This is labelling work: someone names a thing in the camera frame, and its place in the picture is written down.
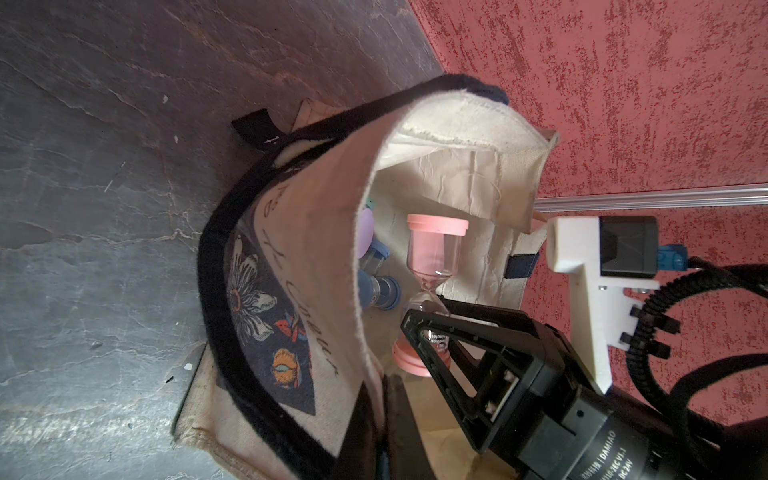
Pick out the aluminium corner post right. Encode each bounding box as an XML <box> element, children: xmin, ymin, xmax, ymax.
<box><xmin>535</xmin><ymin>183</ymin><xmax>767</xmax><ymax>213</ymax></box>

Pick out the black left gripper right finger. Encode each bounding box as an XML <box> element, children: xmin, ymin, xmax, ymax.
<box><xmin>383</xmin><ymin>375</ymin><xmax>436</xmax><ymax>480</ymax></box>

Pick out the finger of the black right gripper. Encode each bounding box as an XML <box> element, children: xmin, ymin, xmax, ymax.
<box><xmin>439</xmin><ymin>296</ymin><xmax>537</xmax><ymax>336</ymax></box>
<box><xmin>401</xmin><ymin>309</ymin><xmax>540</xmax><ymax>453</ymax></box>

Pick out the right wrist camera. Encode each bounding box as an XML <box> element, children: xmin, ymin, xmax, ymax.
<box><xmin>546</xmin><ymin>216</ymin><xmax>689</xmax><ymax>394</ymax></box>

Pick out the cream canvas bag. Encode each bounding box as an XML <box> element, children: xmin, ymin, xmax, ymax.
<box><xmin>174</xmin><ymin>75</ymin><xmax>558</xmax><ymax>479</ymax></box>

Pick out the blue hourglass pile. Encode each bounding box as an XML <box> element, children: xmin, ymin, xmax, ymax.
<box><xmin>357</xmin><ymin>270</ymin><xmax>401</xmax><ymax>311</ymax></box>

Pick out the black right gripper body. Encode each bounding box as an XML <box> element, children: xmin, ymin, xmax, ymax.
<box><xmin>479</xmin><ymin>323</ymin><xmax>712</xmax><ymax>479</ymax></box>

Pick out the purple hourglass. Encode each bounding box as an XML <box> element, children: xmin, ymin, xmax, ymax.
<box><xmin>355</xmin><ymin>207</ymin><xmax>375</xmax><ymax>258</ymax></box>

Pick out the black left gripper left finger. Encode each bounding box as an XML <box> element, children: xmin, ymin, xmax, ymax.
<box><xmin>330</xmin><ymin>384</ymin><xmax>378</xmax><ymax>480</ymax></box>

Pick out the pink hourglass pile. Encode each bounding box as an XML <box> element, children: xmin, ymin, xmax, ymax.
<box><xmin>392</xmin><ymin>214</ymin><xmax>469</xmax><ymax>377</ymax></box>

